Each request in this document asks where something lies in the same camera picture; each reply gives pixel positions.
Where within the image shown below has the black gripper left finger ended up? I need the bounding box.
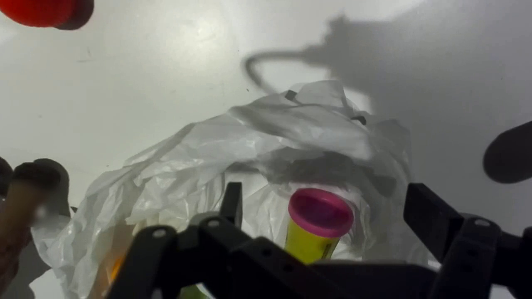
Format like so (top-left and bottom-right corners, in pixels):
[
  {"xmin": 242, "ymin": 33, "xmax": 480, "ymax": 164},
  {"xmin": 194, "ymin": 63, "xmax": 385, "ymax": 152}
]
[{"xmin": 104, "ymin": 181, "xmax": 345, "ymax": 299}]

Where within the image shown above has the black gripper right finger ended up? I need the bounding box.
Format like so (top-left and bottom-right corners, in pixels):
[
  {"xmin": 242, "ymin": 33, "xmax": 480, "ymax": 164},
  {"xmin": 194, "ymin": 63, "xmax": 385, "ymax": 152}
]
[{"xmin": 403, "ymin": 182, "xmax": 532, "ymax": 299}]

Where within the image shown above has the pink lid yellow dough tub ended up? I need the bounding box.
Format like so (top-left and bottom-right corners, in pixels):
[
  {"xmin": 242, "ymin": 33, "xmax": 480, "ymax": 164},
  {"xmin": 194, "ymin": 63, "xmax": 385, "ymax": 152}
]
[{"xmin": 284, "ymin": 187, "xmax": 355, "ymax": 264}]

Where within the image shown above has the white plastic bag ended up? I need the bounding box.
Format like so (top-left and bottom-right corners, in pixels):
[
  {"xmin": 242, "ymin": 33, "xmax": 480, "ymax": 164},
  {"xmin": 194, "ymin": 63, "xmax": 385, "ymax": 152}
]
[{"xmin": 31, "ymin": 81, "xmax": 428, "ymax": 299}]

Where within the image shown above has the brown plush moose toy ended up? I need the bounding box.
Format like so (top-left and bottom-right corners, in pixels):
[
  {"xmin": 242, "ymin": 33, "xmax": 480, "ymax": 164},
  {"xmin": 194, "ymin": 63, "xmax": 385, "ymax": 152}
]
[{"xmin": 0, "ymin": 157, "xmax": 69, "ymax": 295}]

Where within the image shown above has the red lid spice jar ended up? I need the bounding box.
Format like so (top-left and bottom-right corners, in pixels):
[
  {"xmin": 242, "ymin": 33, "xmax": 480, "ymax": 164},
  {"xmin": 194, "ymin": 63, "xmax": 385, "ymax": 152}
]
[{"xmin": 0, "ymin": 0, "xmax": 94, "ymax": 29}]

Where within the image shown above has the yellow play dough tub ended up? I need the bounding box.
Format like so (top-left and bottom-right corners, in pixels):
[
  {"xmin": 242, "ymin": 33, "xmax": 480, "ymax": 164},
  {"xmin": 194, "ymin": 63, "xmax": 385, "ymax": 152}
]
[{"xmin": 106, "ymin": 255, "xmax": 124, "ymax": 285}]

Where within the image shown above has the purple lid play dough tub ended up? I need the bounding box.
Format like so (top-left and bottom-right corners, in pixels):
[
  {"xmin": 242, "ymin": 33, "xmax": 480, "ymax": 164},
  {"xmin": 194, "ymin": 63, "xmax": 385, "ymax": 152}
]
[{"xmin": 481, "ymin": 121, "xmax": 532, "ymax": 184}]

